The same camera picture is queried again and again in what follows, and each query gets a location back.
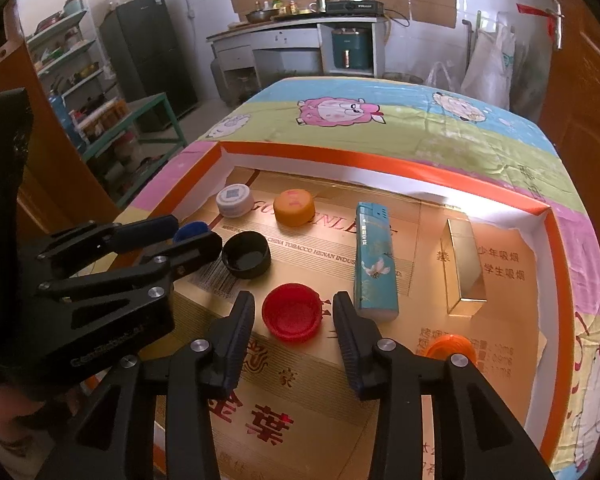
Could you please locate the blue bottle cap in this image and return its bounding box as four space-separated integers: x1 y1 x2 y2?
173 221 210 243

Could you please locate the black bottle cap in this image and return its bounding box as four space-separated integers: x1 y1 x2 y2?
221 231 272 280

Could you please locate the translucent orange bottle cap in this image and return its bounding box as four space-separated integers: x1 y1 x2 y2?
424 334 477 364

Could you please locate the white bottle cap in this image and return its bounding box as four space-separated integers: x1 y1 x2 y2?
215 183 254 218

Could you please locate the red bottle cap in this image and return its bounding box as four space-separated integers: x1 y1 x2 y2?
261 283 322 344

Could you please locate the opaque orange bottle cap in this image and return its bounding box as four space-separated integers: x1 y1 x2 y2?
273 188 315 228

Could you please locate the teal lighter with bird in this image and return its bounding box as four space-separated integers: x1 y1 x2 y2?
353 202 399 323

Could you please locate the green metal table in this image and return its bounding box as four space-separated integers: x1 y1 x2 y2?
79 93 188 209

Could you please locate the shallow cardboard tray box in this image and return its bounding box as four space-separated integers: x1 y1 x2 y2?
120 141 573 479

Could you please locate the kitchen storage shelf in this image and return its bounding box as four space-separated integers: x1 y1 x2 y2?
26 0 122 153

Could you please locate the dark refrigerator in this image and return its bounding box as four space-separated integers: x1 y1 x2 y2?
99 0 198 117

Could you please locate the kitchen counter cabinet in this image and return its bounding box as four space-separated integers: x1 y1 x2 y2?
207 16 388 104

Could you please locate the colourful cartoon tablecloth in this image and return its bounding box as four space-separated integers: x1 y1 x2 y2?
154 77 600 479

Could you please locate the black gas stove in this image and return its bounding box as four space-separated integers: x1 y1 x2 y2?
325 0 385 16

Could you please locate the wooden door right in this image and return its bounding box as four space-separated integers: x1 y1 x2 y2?
536 0 600 201

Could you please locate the white sack bag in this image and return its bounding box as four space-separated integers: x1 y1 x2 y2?
460 24 515 110

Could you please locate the wooden door frame left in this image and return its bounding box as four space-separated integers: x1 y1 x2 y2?
0 0 119 240

